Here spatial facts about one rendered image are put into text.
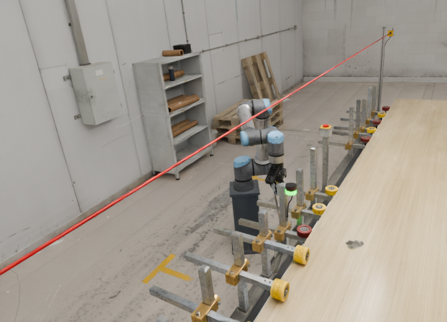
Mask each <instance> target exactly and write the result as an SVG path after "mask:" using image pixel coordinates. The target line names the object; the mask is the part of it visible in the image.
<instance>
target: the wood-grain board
mask: <svg viewBox="0 0 447 322"><path fill-rule="evenodd" d="M349 240H351V241H354V240H358V241H362V242H363V243H364V245H362V246H361V247H358V249H357V248H353V249H352V248H348V247H347V246H348V245H347V244H345V242H346V241H349ZM303 246H304V247H308V248H309V249H310V256H309V261H308V262H307V264H306V265H304V264H301V263H297V262H294V260H293V262H292V263H291V265H290V266H289V268H288V270H287V271H286V273H285V275H284V276H283V277H282V279H281V280H283V281H287V282H289V285H290V288H289V295H288V296H287V299H286V300H285V301H280V300H278V299H274V298H272V297H270V298H269V299H268V301H267V303H266V304H265V306H264V308H263V309H262V310H261V312H260V314H259V315H258V317H257V319H256V320H255V322H447V100H419V99H401V98H396V100H395V101H394V102H393V104H392V106H391V107H390V109H389V110H388V112H387V114H386V115H385V117H384V118H383V120H382V122H381V123H380V124H379V126H378V128H377V129H376V131H375V132H374V134H373V136H372V137H371V139H370V140H369V142H368V144H367V145H366V146H365V149H364V150H363V151H362V153H361V155H360V156H359V158H358V159H357V161H356V162H355V164H354V166H353V167H352V169H351V171H350V172H349V173H348V175H347V177H346V178H345V180H344V181H343V183H342V184H341V186H340V188H339V189H338V191H337V193H336V194H335V195H334V197H333V199H332V200H331V202H330V204H329V205H328V206H327V208H326V210H325V211H324V213H323V215H322V216H321V218H320V219H319V221H318V222H317V224H316V226H315V227H314V228H313V230H312V232H311V233H310V235H309V237H308V238H307V240H306V241H305V243H304V244H303Z"/></svg>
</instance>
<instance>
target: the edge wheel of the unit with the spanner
mask: <svg viewBox="0 0 447 322"><path fill-rule="evenodd" d="M311 232H312V228H311V227H310V226H307V225H301V226H298V227H297V235H298V236H299V237H300V238H308V237H309V235H310V233H311Z"/></svg>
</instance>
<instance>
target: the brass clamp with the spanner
mask: <svg viewBox="0 0 447 322"><path fill-rule="evenodd" d="M290 228H292V225H291V223H290V222H288V225H287V227H283V226H280V225H279V227H278V228H277V229H276V230H275V231H274V239H275V240H278V241H281V242H282V241H283V240H284V239H285V232H286V230H289V231H290ZM277 230H281V233H277Z"/></svg>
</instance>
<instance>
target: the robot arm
mask: <svg viewBox="0 0 447 322"><path fill-rule="evenodd" d="M269 106H271V103H270V100H269V99H268V98H263V99H257V100H247V101H245V102H242V103H241V104H239V105H238V106H237V108H236V114H237V116H238V117H239V121H240V124H241V123H243V122H245V121H246V120H248V119H249V118H251V116H255V115H256V114H257V113H259V112H261V111H262V110H264V109H266V108H267V107H269ZM270 114H272V109H271V108H269V109H268V110H266V111H265V112H263V113H261V114H260V115H258V116H256V117H255V127H254V124H253V119H252V120H250V121H249V122H247V123H245V124H244V125H242V126H241V132H240V140H241V145H242V146H252V145H256V155H255V156H254V158H252V159H251V158H250V157H249V156H239V157H237V158H236V159H235V160H234V161H233V169H234V176H235V181H234V183H233V188H234V190H235V191H237V192H249V191H251V190H253V189H254V188H255V183H254V181H253V179H252V176H262V175H267V177H266V179H265V183H266V184H270V186H271V188H272V190H273V191H275V194H276V195H279V185H280V183H282V182H283V183H284V181H283V178H284V176H285V178H286V177H287V171H286V168H283V162H284V161H285V154H284V135H283V133H282V132H280V131H279V130H278V129H277V128H276V127H274V126H269V116H270ZM285 173H286V175H285ZM276 182H278V183H276Z"/></svg>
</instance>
